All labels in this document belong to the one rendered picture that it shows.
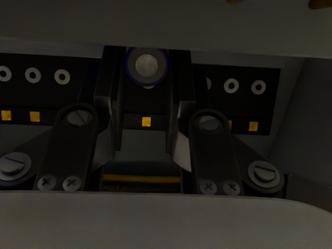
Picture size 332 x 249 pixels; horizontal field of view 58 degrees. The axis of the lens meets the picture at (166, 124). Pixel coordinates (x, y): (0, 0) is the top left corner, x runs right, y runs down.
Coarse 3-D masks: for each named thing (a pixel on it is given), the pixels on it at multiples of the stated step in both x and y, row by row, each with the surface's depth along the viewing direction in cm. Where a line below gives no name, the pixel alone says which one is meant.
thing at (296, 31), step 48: (0, 0) 7; (48, 0) 7; (96, 0) 7; (144, 0) 7; (192, 0) 7; (240, 0) 7; (288, 0) 7; (192, 48) 8; (240, 48) 8; (288, 48) 8
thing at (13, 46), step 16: (0, 48) 20; (16, 48) 20; (32, 48) 20; (48, 48) 20; (64, 48) 20; (80, 48) 20; (96, 48) 20; (128, 48) 21; (224, 64) 21; (240, 64) 21; (256, 64) 21; (272, 64) 21
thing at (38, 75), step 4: (32, 68) 21; (28, 72) 21; (32, 72) 21; (36, 72) 21; (28, 76) 21; (32, 76) 21; (36, 76) 21; (40, 76) 21; (28, 80) 21; (32, 80) 21; (36, 80) 21
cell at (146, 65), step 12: (132, 48) 12; (144, 48) 12; (156, 48) 12; (132, 60) 12; (144, 60) 12; (156, 60) 12; (168, 60) 12; (132, 72) 12; (144, 72) 12; (156, 72) 12; (144, 84) 12
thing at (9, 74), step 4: (0, 68) 21; (4, 68) 21; (8, 68) 21; (0, 72) 21; (4, 72) 21; (8, 72) 21; (0, 76) 21; (4, 76) 21; (8, 76) 21; (0, 80) 21; (4, 80) 21; (8, 80) 21
